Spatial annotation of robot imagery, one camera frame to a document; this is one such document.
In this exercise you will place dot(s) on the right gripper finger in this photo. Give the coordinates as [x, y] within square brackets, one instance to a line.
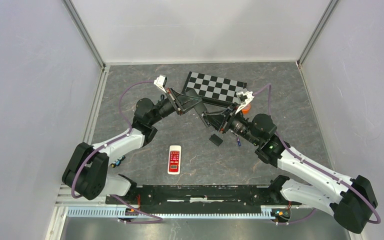
[225, 111]
[217, 121]

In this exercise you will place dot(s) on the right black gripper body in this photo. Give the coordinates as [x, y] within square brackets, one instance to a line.
[230, 113]

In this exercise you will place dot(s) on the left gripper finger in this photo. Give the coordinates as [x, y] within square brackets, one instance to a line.
[184, 98]
[188, 107]

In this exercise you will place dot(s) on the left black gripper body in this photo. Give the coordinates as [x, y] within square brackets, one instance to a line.
[172, 98]

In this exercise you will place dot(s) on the black remote control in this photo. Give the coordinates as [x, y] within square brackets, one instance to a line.
[201, 110]

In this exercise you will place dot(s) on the black battery cover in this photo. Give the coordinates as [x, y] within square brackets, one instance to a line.
[216, 140]

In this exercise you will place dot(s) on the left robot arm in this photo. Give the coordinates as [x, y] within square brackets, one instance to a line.
[87, 171]

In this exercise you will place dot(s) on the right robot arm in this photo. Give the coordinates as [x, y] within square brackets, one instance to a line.
[350, 201]

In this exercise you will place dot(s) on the white red remote control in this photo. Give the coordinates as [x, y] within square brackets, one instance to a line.
[174, 160]

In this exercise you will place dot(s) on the orange round object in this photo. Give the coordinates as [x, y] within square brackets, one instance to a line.
[246, 109]

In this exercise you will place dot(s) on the black grey checkerboard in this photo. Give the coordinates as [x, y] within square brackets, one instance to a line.
[212, 89]

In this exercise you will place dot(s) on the blue battery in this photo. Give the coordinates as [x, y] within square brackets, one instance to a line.
[238, 142]

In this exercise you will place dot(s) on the blue battery pack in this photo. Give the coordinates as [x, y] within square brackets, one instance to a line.
[117, 162]

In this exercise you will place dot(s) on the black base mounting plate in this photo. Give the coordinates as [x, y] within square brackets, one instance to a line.
[204, 199]

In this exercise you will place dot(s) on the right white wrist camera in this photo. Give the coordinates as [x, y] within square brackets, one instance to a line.
[245, 98]

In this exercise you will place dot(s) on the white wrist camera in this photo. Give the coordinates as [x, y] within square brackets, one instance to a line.
[245, 98]
[160, 83]

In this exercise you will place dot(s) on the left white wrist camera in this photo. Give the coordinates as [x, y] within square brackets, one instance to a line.
[160, 83]

